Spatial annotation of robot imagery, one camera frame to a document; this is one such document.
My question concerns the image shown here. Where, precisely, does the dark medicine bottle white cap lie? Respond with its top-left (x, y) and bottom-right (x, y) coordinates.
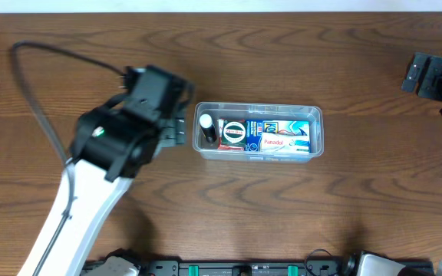
top-left (199, 113), bottom-right (217, 143)

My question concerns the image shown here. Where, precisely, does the red Panadol box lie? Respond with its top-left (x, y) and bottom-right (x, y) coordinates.
top-left (216, 118), bottom-right (245, 151)

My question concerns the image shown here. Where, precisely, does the green round-logo box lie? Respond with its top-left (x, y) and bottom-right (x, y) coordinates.
top-left (219, 118), bottom-right (248, 150)

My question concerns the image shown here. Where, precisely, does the blue KoolFever box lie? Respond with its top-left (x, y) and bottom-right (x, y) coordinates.
top-left (246, 120), bottom-right (311, 153)

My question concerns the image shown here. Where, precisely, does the white Panadol box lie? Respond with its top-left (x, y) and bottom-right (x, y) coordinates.
top-left (259, 133), bottom-right (310, 154)

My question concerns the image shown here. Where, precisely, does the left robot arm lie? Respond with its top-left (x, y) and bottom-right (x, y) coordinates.
top-left (19, 105), bottom-right (186, 275)

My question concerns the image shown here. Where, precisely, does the clear plastic container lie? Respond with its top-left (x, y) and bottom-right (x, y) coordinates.
top-left (193, 102), bottom-right (324, 163)

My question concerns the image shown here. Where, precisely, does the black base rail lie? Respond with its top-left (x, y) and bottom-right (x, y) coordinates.
top-left (82, 248), bottom-right (433, 276)

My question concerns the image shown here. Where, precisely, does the left black cable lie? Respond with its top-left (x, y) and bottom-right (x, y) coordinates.
top-left (9, 40), bottom-right (130, 276)

